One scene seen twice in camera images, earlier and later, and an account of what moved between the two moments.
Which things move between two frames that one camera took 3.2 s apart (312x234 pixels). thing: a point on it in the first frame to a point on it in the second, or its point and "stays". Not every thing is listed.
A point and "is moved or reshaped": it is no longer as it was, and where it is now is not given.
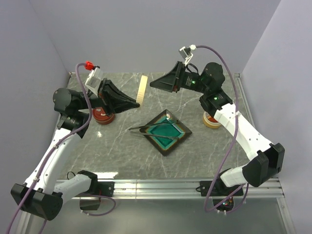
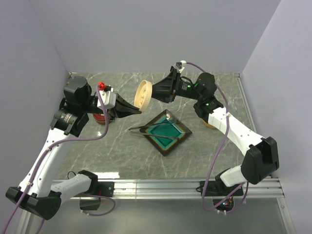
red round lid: x=101 y=117 stays
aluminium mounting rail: x=176 y=189 stays
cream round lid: x=141 y=96 is moved or reshaped
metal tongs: x=150 y=134 stays
